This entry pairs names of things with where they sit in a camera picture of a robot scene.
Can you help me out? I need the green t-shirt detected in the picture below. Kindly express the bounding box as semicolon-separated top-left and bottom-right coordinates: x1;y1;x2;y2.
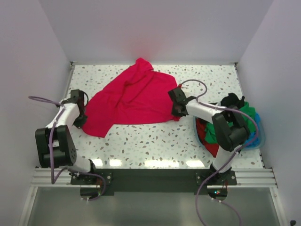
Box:
206;101;256;143

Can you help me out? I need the black t-shirt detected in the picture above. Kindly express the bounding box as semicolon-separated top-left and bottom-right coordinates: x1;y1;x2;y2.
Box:
221;93;245;109

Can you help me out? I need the blue plastic laundry basket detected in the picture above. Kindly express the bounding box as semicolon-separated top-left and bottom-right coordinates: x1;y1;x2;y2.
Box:
193;101;264;157

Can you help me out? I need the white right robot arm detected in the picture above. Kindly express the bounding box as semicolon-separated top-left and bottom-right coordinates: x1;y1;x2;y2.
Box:
168;87;250;185

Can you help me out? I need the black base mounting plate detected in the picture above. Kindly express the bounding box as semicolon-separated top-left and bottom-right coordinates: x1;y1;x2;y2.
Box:
70;168;237;196

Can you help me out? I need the aluminium frame rail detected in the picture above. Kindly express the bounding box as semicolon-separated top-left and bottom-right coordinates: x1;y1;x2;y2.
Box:
31;166;76;188

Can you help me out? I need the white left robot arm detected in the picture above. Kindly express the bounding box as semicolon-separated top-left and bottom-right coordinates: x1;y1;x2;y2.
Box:
30;89;97;185

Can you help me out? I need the blue t-shirt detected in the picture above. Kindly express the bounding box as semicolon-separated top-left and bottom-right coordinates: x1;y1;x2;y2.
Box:
246;113;261;149

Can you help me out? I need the dark red t-shirt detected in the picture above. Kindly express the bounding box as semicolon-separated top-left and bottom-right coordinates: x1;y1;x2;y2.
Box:
195;118;219;158

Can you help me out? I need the pink red t-shirt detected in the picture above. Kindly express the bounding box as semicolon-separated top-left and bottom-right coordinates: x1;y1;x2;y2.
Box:
82;58;178;137

